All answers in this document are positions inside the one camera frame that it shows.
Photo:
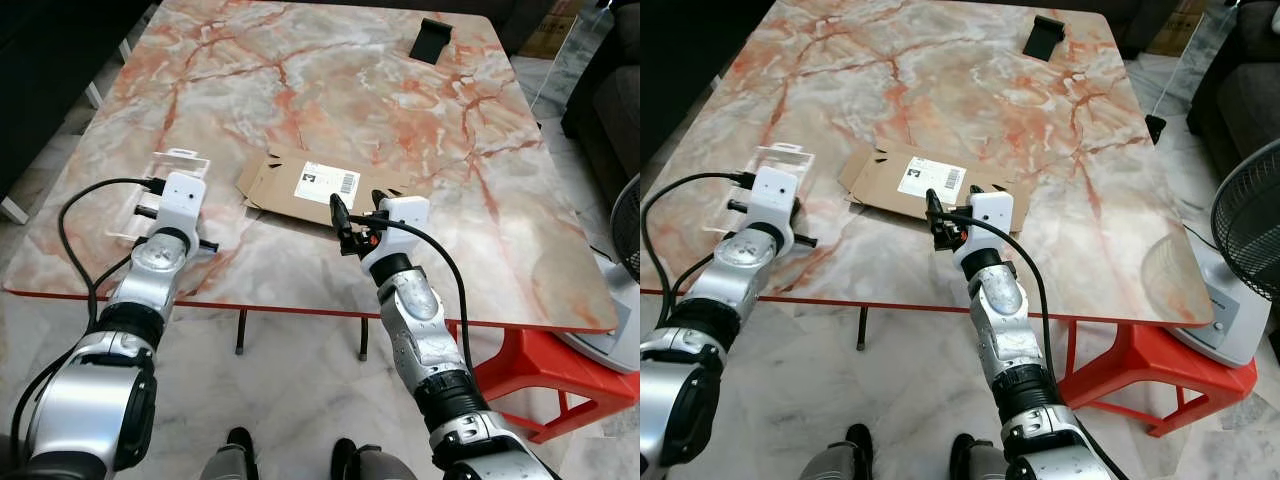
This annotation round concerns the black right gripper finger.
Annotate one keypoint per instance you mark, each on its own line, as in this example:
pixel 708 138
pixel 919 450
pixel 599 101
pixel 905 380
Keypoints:
pixel 379 198
pixel 338 210
pixel 932 203

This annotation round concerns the brown cardboard box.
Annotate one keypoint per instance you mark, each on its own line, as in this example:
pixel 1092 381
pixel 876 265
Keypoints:
pixel 875 180
pixel 275 185

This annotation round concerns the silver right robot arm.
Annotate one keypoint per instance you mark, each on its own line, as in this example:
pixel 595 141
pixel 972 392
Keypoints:
pixel 1000 300
pixel 415 310

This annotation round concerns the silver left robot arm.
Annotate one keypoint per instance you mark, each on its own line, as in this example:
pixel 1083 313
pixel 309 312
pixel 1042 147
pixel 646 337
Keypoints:
pixel 150 275
pixel 745 275

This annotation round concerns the clear plastic package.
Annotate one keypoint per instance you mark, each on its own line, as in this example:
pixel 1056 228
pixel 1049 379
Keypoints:
pixel 790 157
pixel 180 162

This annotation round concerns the marble top table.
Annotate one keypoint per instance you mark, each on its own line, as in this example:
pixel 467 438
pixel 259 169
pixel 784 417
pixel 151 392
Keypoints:
pixel 300 90
pixel 900 80

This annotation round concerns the black low cabinet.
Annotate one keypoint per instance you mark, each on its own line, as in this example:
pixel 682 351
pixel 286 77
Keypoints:
pixel 40 80
pixel 680 60

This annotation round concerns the dark grey armchair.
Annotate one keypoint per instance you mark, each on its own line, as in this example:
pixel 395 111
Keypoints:
pixel 610 110
pixel 1240 90

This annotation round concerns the small black stand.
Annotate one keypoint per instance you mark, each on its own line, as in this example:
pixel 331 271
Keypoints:
pixel 1043 38
pixel 430 42

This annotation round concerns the red plastic stool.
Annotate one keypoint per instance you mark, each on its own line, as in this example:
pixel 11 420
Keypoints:
pixel 530 365
pixel 1150 365

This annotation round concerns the brown cardboard carton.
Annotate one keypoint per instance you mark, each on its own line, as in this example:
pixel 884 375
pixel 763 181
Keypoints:
pixel 1175 35
pixel 555 35

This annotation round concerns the grey robot left leg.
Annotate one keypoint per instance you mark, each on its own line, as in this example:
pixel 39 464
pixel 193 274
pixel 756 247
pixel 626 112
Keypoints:
pixel 840 462
pixel 228 462

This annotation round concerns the white floor fan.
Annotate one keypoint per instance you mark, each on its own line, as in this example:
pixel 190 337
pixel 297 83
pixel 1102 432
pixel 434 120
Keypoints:
pixel 1230 310

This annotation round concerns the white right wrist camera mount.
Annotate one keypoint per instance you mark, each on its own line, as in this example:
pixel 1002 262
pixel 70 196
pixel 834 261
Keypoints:
pixel 992 212
pixel 405 215

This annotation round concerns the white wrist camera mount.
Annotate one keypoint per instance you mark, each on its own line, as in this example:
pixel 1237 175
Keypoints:
pixel 772 195
pixel 180 200
pixel 405 215
pixel 992 212

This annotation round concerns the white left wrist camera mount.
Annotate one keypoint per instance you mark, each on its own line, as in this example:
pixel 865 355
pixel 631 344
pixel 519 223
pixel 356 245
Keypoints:
pixel 772 195
pixel 180 200

